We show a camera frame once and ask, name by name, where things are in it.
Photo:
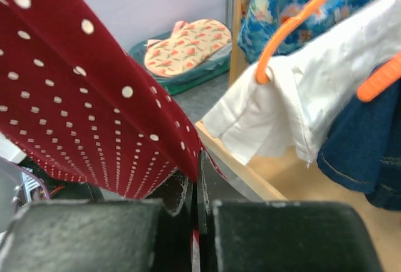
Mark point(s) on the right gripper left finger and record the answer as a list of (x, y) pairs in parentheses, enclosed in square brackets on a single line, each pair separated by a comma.
[(153, 234)]

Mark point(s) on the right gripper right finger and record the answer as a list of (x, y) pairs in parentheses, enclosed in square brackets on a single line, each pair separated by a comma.
[(279, 235)]

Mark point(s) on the red polka dot skirt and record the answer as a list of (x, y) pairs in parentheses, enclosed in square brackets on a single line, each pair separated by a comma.
[(82, 108)]

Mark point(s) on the orange hanger with denim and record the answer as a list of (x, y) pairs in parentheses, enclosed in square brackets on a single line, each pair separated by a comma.
[(380, 80)]

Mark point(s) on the orange hanger with white shirt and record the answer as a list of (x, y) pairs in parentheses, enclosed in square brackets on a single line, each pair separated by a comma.
[(280, 35)]

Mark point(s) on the wooden clothes rack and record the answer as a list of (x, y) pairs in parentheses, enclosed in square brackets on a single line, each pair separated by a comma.
[(287, 177)]

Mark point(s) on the dark blue denim garment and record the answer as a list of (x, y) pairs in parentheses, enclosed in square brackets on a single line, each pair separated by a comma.
[(362, 149)]

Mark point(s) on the white shirt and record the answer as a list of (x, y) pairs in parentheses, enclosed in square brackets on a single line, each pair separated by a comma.
[(308, 88)]

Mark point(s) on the teal plastic tray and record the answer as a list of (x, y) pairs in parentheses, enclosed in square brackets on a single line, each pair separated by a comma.
[(218, 65)]

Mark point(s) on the floral oven mitt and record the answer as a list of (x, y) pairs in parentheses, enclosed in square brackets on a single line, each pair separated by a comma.
[(188, 46)]

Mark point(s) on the blue floral garment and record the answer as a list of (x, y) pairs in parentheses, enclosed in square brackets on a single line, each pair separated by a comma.
[(264, 17)]

